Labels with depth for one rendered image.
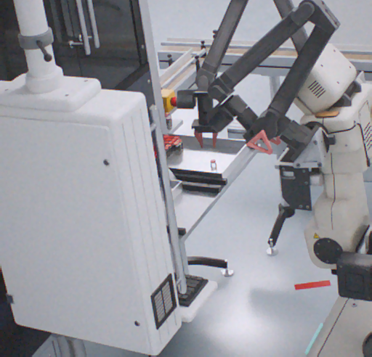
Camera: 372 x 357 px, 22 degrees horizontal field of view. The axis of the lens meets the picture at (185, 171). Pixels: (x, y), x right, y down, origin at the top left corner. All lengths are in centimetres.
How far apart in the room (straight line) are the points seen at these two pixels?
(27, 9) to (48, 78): 18
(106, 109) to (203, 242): 240
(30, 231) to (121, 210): 34
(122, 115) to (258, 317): 197
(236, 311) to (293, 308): 25
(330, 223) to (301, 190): 15
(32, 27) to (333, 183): 120
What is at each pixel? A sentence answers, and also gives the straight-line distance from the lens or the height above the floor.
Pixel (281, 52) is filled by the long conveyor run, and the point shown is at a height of 93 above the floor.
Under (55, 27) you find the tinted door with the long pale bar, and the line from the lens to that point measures 314.
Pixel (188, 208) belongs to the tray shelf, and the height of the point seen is 88.
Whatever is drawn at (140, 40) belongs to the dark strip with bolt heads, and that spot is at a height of 131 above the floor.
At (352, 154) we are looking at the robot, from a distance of 309.
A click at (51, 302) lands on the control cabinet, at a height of 94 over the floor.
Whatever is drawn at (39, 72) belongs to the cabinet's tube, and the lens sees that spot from 251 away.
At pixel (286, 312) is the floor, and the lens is 423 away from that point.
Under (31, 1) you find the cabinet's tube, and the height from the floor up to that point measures 182.
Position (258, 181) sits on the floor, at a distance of 524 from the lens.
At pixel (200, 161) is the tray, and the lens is 358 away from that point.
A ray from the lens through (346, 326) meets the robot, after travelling 367.
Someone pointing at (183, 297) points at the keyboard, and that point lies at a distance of 294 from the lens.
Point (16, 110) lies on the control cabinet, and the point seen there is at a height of 154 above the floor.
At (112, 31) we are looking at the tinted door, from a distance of 345.
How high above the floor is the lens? 250
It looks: 27 degrees down
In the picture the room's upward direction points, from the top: 8 degrees counter-clockwise
